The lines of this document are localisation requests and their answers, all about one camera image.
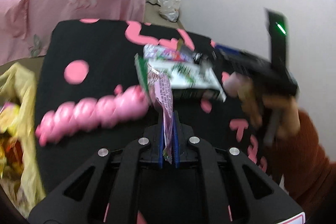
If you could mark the pink caterpillar toy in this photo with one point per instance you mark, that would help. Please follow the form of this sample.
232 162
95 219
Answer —
90 113

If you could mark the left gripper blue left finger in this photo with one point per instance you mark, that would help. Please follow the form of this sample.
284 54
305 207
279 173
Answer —
161 145

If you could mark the green white snack packet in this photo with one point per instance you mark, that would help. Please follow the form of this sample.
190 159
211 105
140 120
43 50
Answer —
187 80

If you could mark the white plastic bag on floor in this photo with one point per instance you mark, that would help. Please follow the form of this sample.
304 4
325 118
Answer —
169 9

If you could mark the yellow trash bag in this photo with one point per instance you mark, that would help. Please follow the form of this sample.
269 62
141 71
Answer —
20 177

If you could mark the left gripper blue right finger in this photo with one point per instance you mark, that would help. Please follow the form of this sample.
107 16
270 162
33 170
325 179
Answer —
175 141

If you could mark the purple cartoon snack wrapper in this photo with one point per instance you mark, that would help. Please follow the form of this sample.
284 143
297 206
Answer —
161 96

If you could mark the right hand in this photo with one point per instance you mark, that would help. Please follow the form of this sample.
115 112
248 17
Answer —
254 105

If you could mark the black cloth with pink shapes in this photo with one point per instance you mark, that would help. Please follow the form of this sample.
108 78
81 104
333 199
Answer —
91 60

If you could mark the orange sleeve forearm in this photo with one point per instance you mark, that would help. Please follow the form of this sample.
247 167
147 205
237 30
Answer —
309 175

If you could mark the silver cartoon princess packet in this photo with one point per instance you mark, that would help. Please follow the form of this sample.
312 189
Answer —
182 54

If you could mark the pink jar with lid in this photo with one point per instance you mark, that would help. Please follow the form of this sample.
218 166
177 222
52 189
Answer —
232 82

